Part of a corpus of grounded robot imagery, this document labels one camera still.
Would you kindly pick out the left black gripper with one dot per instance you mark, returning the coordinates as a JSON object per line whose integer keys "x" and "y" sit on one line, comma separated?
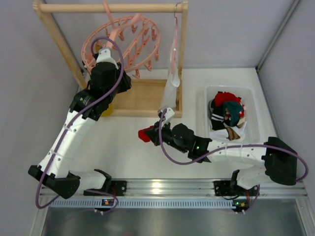
{"x": 94, "y": 58}

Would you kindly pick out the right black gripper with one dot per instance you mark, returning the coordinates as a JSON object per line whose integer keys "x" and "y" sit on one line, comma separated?
{"x": 152, "y": 132}

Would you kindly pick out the red sock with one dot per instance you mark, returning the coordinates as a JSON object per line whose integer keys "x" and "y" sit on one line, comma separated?
{"x": 222, "y": 97}
{"x": 146, "y": 134}

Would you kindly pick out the yellow sock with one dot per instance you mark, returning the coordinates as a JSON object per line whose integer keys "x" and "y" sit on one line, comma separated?
{"x": 109, "y": 111}
{"x": 97, "y": 46}

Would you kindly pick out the pink round clip hanger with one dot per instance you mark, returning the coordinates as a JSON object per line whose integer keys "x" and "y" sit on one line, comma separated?
{"x": 141, "y": 50}

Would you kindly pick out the dark green sock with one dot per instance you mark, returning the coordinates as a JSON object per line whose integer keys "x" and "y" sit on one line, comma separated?
{"x": 232, "y": 112}

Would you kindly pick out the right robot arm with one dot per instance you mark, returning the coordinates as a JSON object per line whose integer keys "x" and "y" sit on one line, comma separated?
{"x": 272, "y": 161}

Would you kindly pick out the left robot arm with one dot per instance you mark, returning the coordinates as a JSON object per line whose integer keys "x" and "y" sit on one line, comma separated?
{"x": 84, "y": 111}

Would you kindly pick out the white cloth on hanger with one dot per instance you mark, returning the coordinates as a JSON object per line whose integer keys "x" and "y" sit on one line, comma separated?
{"x": 170, "y": 89}

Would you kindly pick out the pink metal-hook hanger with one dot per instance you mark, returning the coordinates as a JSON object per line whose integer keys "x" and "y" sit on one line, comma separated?
{"x": 175, "y": 41}

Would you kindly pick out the wooden clothes rack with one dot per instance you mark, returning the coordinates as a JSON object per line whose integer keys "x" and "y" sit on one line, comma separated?
{"x": 143, "y": 101}

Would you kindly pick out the black white striped sock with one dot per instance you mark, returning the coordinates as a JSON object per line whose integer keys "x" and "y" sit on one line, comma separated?
{"x": 216, "y": 115}

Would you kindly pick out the brown patterned sock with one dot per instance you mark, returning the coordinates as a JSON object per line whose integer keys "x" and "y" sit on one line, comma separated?
{"x": 232, "y": 135}

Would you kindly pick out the white plastic basket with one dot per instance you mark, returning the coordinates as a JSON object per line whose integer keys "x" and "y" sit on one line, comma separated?
{"x": 251, "y": 132}

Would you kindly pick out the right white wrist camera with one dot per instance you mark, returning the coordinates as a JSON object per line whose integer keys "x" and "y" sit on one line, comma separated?
{"x": 166, "y": 115}

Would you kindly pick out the aluminium mounting rail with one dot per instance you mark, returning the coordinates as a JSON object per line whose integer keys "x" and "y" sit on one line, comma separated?
{"x": 201, "y": 188}

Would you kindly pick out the white slotted cable duct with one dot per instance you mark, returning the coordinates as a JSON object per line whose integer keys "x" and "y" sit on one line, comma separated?
{"x": 149, "y": 203}

